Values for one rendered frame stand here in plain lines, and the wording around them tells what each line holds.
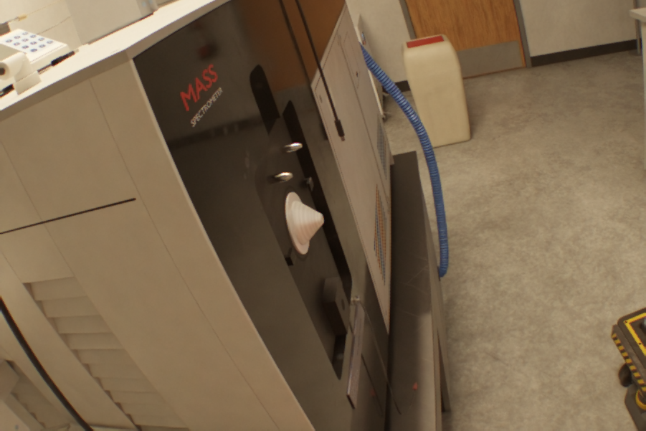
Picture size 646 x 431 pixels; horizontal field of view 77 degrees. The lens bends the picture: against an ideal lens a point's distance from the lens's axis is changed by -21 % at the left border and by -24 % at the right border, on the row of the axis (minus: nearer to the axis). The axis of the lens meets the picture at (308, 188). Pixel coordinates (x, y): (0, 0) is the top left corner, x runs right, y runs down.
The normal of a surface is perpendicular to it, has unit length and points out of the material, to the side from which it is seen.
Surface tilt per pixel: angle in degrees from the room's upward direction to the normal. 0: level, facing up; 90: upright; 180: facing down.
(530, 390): 0
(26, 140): 90
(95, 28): 90
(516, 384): 0
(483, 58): 90
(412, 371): 0
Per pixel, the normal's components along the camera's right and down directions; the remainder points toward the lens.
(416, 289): -0.30, -0.84
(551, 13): -0.13, 0.50
